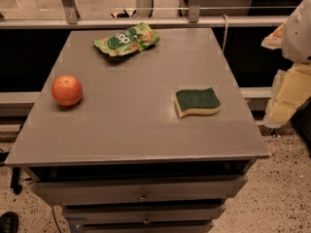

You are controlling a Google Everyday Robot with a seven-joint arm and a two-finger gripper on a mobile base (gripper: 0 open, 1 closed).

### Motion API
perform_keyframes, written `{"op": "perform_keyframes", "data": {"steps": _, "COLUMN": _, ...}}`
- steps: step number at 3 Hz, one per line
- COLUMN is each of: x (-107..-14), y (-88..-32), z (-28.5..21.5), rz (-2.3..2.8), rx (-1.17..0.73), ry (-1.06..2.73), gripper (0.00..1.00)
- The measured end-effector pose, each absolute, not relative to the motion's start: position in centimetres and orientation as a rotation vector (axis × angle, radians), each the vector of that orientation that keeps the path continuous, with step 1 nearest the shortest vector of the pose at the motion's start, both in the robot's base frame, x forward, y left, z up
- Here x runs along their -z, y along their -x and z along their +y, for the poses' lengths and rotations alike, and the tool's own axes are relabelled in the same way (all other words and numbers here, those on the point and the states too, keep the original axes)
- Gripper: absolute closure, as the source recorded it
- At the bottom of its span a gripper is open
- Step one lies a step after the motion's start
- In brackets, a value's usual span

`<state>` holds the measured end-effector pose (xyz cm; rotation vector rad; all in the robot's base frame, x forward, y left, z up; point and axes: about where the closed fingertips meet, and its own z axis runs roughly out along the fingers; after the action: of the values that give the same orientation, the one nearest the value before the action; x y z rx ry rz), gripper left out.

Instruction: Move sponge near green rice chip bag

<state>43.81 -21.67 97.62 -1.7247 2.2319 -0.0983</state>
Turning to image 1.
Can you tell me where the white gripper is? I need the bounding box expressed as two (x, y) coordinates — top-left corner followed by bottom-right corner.
(261, 0), (311, 128)

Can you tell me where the green and yellow sponge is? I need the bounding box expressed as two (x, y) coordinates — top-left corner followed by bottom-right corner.
(174, 87), (221, 117)

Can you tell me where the green rice chip bag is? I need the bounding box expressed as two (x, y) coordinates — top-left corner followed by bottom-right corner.
(93, 23), (160, 57)

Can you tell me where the grey drawer cabinet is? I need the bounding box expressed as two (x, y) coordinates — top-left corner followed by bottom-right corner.
(7, 29), (268, 233)

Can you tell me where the top grey drawer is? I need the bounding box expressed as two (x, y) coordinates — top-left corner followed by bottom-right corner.
(31, 176), (248, 206)

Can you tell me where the grey drawer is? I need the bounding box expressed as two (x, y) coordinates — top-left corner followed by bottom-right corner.
(62, 204), (225, 224)
(31, 176), (248, 206)

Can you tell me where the middle grey drawer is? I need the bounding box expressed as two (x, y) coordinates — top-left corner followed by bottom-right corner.
(62, 204), (225, 224)

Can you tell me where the red apple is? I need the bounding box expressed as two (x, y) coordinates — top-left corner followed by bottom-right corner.
(52, 76), (83, 107)

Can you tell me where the black shoe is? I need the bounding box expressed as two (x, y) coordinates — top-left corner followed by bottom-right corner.
(0, 212), (19, 233)

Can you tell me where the white cable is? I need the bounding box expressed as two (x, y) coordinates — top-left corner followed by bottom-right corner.
(221, 14), (229, 54)

